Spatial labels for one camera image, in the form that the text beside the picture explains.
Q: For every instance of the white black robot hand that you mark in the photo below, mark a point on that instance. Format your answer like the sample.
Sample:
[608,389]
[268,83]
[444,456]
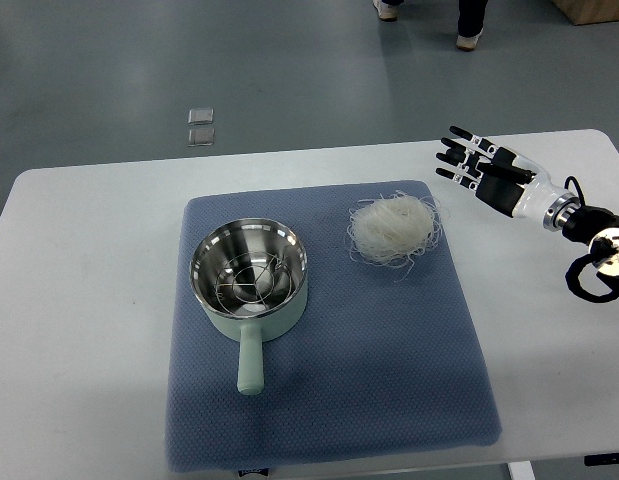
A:
[505,180]

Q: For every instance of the white vermicelli nest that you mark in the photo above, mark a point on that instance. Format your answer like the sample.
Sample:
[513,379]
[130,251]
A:
[393,232]

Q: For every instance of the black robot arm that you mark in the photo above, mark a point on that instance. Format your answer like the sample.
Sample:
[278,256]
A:
[598,229]

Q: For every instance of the mint green steel pot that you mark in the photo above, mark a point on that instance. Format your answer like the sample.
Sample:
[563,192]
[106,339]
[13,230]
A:
[250,235]

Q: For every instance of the right white shoe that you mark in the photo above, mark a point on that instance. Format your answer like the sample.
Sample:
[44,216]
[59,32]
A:
[468,39]

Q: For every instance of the white shoe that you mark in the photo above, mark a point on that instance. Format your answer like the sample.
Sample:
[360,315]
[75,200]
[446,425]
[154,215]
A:
[468,39]
[386,12]

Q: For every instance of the left white shoe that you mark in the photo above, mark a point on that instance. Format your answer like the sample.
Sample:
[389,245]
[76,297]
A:
[386,12]

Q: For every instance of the blue quilted mat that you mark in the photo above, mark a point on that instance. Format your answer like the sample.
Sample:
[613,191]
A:
[382,361]

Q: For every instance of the white table leg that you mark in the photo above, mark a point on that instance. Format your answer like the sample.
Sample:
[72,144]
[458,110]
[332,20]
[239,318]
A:
[521,470]

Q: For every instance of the black table control panel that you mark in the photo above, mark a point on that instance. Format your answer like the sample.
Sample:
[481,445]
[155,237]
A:
[605,459]

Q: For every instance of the upper floor socket plate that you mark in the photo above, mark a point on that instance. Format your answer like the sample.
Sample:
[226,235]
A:
[200,116]

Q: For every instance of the wire steaming rack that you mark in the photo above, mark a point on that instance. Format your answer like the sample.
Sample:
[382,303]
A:
[251,284]

